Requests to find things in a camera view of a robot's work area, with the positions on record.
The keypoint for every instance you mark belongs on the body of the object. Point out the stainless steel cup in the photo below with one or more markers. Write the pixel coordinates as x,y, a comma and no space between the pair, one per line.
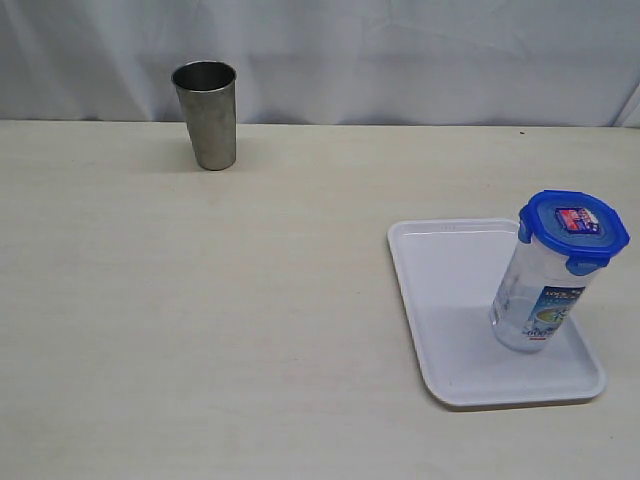
206,94

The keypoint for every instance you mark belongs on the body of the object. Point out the clear plastic tall container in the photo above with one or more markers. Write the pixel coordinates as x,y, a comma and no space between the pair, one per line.
535,297

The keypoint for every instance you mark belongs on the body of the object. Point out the blue plastic lid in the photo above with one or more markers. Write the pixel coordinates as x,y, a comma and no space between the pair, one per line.
583,229

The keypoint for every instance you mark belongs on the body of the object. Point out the white plastic tray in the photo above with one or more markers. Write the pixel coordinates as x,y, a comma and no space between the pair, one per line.
448,272

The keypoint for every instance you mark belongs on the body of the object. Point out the white curtain backdrop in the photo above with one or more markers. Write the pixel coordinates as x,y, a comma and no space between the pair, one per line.
506,62

